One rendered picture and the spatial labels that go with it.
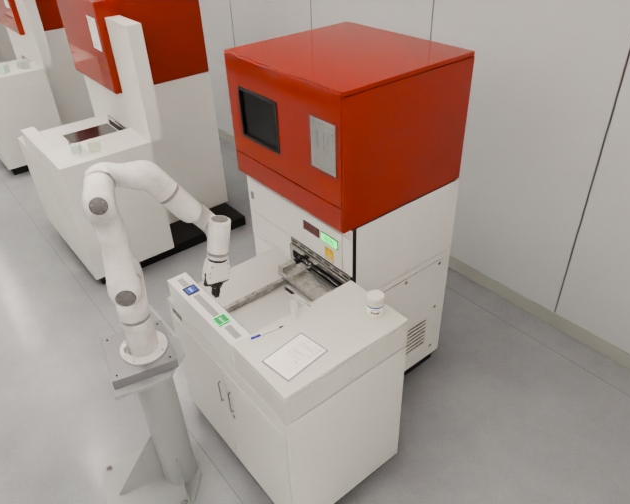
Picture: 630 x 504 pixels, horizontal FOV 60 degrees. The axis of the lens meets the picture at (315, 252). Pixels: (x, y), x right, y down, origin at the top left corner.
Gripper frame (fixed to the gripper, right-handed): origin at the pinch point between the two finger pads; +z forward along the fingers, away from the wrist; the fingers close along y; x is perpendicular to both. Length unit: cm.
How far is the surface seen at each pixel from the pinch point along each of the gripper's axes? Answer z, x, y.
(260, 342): 13.7, 21.4, -8.1
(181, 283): 15.6, -34.0, -3.0
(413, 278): 14, 16, -105
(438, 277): 20, 16, -127
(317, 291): 13, 4, -52
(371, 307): 0, 39, -48
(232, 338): 15.6, 11.9, -1.4
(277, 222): -1, -41, -59
